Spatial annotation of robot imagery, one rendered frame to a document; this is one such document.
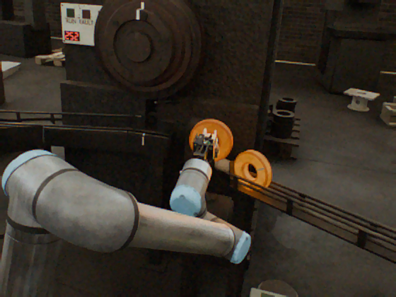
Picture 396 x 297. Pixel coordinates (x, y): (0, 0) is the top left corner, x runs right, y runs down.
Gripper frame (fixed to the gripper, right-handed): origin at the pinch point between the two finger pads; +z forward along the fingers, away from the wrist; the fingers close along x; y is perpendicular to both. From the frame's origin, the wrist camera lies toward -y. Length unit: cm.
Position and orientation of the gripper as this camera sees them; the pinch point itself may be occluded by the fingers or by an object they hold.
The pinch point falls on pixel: (211, 135)
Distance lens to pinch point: 136.2
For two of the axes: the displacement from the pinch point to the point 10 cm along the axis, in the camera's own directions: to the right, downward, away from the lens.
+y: -0.1, -8.0, -6.0
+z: 2.8, -5.8, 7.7
